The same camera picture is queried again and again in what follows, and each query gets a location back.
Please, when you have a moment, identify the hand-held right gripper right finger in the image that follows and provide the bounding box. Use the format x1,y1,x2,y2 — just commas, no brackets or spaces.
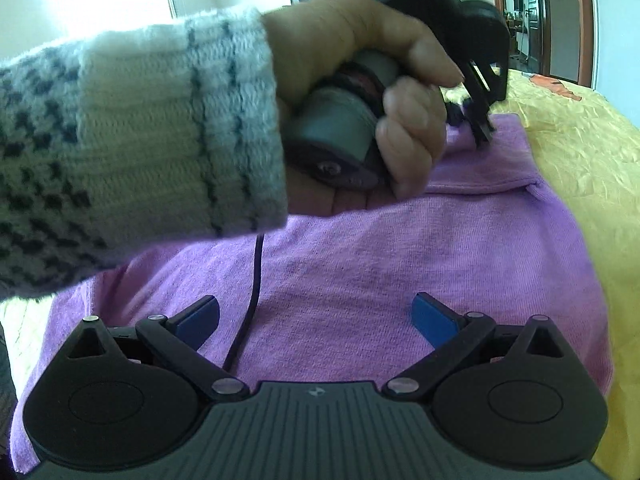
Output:
382,292,573,403

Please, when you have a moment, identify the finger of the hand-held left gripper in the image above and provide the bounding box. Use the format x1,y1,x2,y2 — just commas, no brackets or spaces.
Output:
446,99,470,130
462,57,507,152

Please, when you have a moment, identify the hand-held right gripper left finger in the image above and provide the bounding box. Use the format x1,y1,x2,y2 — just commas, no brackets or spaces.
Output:
67,296,251,403

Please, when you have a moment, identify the purple knit garment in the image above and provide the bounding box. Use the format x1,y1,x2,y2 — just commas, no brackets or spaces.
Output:
10,112,615,477

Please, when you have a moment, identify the person's left forearm knit sleeve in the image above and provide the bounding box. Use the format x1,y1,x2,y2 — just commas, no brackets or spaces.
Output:
0,6,290,306

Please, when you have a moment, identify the person's left hand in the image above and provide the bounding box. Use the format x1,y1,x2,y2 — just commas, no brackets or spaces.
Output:
262,0,467,218

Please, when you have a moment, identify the yellow bed sheet orange print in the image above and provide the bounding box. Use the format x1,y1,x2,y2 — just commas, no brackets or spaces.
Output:
0,67,640,463

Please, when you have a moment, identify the black cable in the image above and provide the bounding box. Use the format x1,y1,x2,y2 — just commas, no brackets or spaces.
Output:
222,232,266,373

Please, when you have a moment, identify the wooden door frame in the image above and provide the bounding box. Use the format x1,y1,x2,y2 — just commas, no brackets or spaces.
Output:
489,0,597,87

